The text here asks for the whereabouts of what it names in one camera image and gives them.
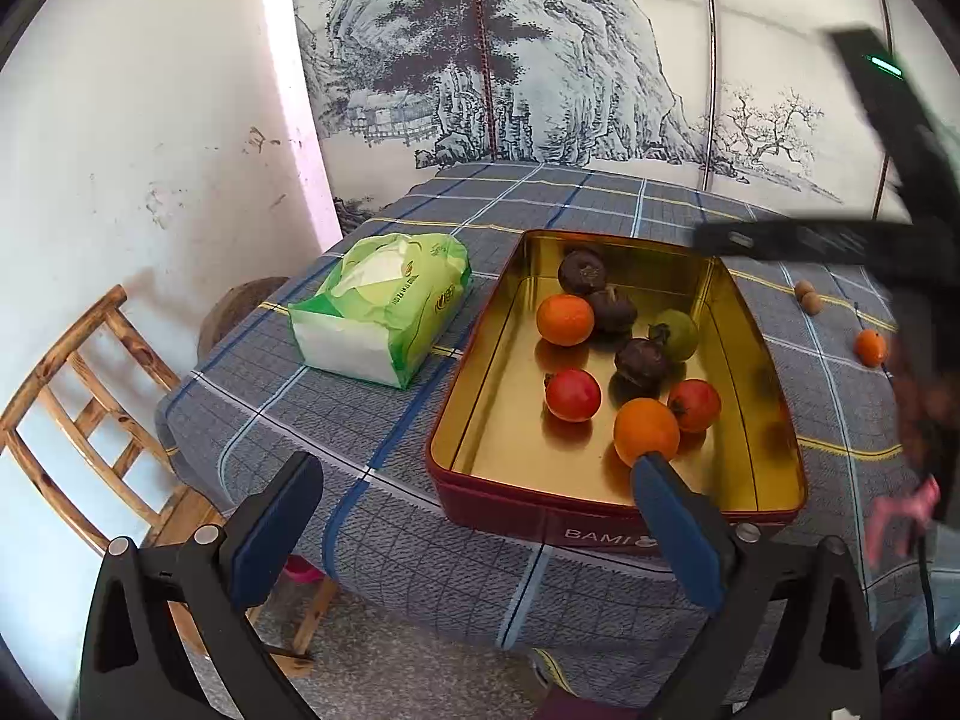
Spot person's right hand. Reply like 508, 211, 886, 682
866, 476, 942, 567

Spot blue denim clothing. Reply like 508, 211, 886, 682
874, 521, 960, 670

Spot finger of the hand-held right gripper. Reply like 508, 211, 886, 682
694, 219, 913, 266

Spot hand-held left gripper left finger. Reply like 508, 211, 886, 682
79, 451, 325, 720

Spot wooden chair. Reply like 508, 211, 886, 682
0, 285, 338, 680

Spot grey plaid tablecloth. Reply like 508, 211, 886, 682
156, 162, 925, 706

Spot red and gold metal tin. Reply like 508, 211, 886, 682
426, 229, 809, 557

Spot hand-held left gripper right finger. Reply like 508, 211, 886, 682
630, 452, 882, 720

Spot dark brown round fruit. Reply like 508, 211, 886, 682
558, 249, 608, 296
614, 337, 671, 391
587, 286, 638, 335

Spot green round fruit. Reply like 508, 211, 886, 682
649, 309, 700, 361

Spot red round fruit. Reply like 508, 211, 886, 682
544, 371, 602, 422
667, 379, 722, 434

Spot black cable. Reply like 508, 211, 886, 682
916, 532, 943, 655

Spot green tissue pack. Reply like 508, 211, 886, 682
289, 232, 472, 389

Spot landscape painting screen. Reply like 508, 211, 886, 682
289, 0, 913, 235

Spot round brown stool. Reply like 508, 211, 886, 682
199, 277, 290, 361

